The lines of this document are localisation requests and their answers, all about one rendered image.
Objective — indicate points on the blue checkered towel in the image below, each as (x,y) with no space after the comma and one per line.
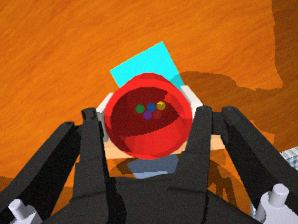
(291,157)

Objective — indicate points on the red cup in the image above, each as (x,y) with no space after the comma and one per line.
(131,133)

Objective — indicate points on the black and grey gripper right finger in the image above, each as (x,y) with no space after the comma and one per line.
(267,177)

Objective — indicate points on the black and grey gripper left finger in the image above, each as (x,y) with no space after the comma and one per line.
(32,195)

